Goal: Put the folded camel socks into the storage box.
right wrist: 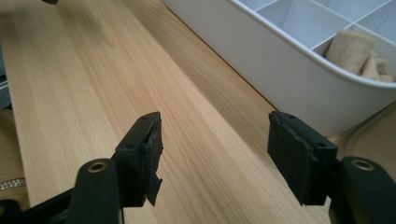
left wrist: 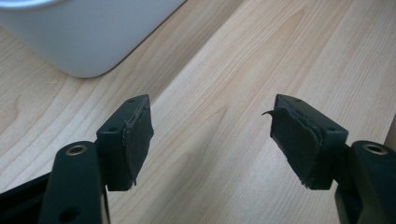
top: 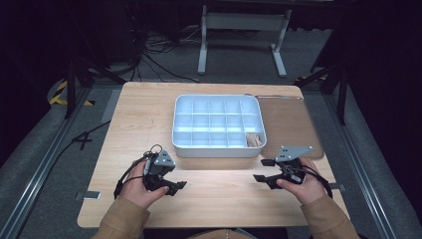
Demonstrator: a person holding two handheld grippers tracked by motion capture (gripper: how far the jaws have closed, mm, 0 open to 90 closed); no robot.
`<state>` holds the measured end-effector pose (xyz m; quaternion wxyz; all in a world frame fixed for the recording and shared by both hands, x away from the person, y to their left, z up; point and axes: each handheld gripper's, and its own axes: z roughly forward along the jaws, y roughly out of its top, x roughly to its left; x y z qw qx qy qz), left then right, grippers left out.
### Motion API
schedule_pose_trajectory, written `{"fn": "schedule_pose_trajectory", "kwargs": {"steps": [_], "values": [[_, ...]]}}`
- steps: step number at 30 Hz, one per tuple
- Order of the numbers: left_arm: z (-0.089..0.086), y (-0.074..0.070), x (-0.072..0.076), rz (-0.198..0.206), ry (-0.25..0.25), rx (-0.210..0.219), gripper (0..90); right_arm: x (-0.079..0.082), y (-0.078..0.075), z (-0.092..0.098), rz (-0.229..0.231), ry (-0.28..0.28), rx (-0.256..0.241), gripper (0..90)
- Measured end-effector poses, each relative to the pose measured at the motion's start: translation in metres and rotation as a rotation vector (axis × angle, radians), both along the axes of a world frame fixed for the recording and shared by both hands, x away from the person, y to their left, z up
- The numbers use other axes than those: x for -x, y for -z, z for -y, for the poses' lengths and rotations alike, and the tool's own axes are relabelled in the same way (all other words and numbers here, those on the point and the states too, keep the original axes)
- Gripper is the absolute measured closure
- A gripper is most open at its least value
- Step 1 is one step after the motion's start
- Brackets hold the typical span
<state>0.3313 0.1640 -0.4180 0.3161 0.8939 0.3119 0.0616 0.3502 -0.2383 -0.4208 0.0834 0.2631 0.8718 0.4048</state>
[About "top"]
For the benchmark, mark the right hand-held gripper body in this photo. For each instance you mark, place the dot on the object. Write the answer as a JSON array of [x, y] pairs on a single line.
[[292, 153]]

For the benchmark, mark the grey tape piece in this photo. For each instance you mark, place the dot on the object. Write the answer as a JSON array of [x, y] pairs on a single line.
[[336, 186], [89, 195]]

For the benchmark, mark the white compartment organizer box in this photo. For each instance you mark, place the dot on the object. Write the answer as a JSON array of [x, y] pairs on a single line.
[[215, 152]]

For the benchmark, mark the black tripod stand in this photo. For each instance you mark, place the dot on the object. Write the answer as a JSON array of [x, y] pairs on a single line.
[[70, 93], [341, 99]]

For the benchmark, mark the white metal stand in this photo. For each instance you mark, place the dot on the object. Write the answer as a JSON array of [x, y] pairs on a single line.
[[244, 21]]

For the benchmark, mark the person's right hand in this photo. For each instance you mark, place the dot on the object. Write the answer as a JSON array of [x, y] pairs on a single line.
[[308, 191]]

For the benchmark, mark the aluminium floor rail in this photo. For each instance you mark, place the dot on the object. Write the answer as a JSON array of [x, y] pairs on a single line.
[[358, 162], [40, 169]]

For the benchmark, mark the person's left hand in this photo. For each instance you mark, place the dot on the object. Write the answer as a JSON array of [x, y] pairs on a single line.
[[136, 189]]

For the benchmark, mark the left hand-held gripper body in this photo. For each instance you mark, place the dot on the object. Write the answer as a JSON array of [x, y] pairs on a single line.
[[159, 169]]

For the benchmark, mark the small items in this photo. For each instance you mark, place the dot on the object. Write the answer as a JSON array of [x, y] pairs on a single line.
[[253, 141]]

